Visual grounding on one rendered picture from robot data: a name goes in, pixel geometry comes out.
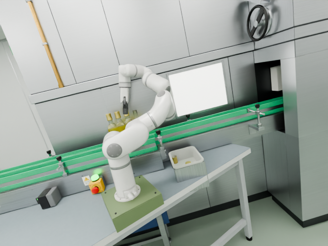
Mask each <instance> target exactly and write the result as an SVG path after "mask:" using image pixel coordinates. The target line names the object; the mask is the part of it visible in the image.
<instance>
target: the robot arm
mask: <svg viewBox="0 0 328 246"><path fill-rule="evenodd" d="M131 77H135V78H142V82H143V85H144V86H146V87H148V88H150V89H151V90H153V91H155V92H156V93H157V95H156V98H155V102H154V105H153V107H152V108H151V109H150V110H149V111H148V112H146V113H145V114H143V115H141V116H139V117H138V118H136V119H134V120H132V121H130V122H129V123H128V124H127V125H126V127H125V130H124V131H122V132H118V131H111V132H109V133H107V134H106V136H105V137H104V140H103V144H102V152H103V154H104V156H105V157H106V158H108V162H109V166H110V170H111V174H112V177H113V181H114V184H115V188H116V193H115V195H114V197H115V200H116V201H118V202H128V201H130V200H133V199H134V198H136V197H137V196H138V195H139V193H140V191H141V189H140V187H139V185H137V184H136V182H135V178H134V174H133V170H132V166H131V162H130V158H129V153H131V152H132V151H134V150H136V149H137V148H139V147H141V146H142V145H143V144H144V143H145V142H146V141H147V140H148V137H149V132H150V131H152V130H153V129H155V128H157V127H159V126H160V125H161V124H162V123H163V122H164V121H168V120H171V119H173V118H174V117H175V114H176V111H175V104H174V96H173V91H172V87H171V84H170V82H169V81H168V80H167V79H165V78H163V77H161V76H158V75H156V74H154V73H153V72H152V71H151V70H150V69H149V68H147V67H145V66H142V65H136V64H125V65H119V88H121V103H122V102H123V114H128V103H129V88H131Z"/></svg>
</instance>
